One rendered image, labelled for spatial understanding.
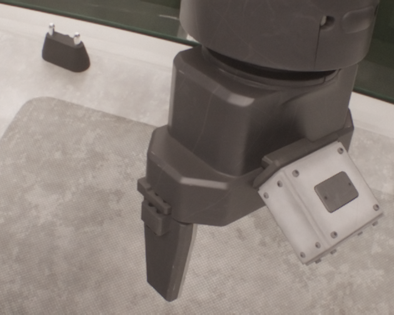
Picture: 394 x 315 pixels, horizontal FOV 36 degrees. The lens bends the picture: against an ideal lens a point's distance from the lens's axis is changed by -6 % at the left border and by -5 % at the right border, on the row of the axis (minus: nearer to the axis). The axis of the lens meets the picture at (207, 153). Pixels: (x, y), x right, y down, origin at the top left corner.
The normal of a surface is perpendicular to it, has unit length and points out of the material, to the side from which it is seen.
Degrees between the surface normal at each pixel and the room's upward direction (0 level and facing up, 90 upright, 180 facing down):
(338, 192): 21
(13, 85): 0
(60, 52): 74
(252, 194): 79
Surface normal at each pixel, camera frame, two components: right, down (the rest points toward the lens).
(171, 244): -0.76, 0.31
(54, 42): -0.38, 0.47
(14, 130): 0.10, -0.64
